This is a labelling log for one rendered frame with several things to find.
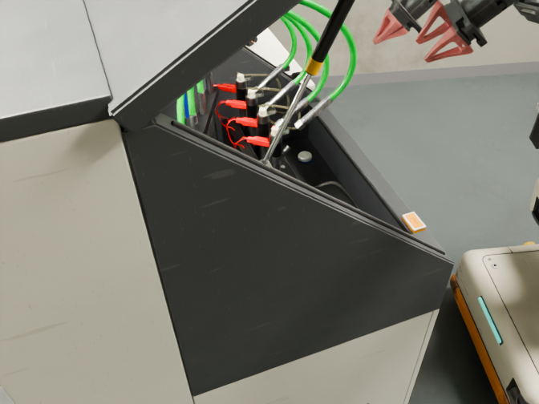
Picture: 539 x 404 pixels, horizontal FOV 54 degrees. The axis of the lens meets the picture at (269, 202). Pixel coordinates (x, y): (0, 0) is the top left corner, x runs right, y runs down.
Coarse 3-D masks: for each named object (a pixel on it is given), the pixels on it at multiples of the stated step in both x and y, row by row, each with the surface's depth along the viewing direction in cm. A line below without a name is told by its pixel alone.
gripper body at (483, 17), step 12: (456, 0) 92; (468, 0) 91; (480, 0) 89; (492, 0) 88; (468, 12) 90; (480, 12) 90; (492, 12) 90; (468, 24) 89; (480, 24) 92; (480, 36) 91
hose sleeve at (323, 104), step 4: (328, 96) 115; (324, 100) 115; (328, 100) 114; (332, 100) 115; (320, 104) 115; (324, 104) 115; (328, 104) 115; (316, 108) 115; (320, 108) 115; (324, 108) 115; (308, 112) 116; (312, 112) 115; (316, 112) 115; (320, 112) 116; (304, 116) 116; (308, 116) 116; (312, 116) 116; (304, 120) 116; (308, 120) 116; (304, 124) 116
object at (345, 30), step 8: (304, 0) 97; (312, 0) 98; (312, 8) 99; (320, 8) 99; (328, 16) 101; (344, 24) 104; (344, 32) 105; (352, 40) 107; (352, 48) 108; (352, 56) 109; (352, 64) 111; (352, 72) 112; (344, 80) 113; (336, 88) 114; (344, 88) 114; (336, 96) 115
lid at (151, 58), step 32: (96, 0) 76; (128, 0) 70; (160, 0) 65; (192, 0) 61; (224, 0) 58; (256, 0) 55; (288, 0) 56; (96, 32) 70; (128, 32) 65; (160, 32) 61; (192, 32) 57; (224, 32) 56; (256, 32) 57; (128, 64) 61; (160, 64) 57; (192, 64) 57; (128, 96) 57; (160, 96) 58; (128, 128) 60
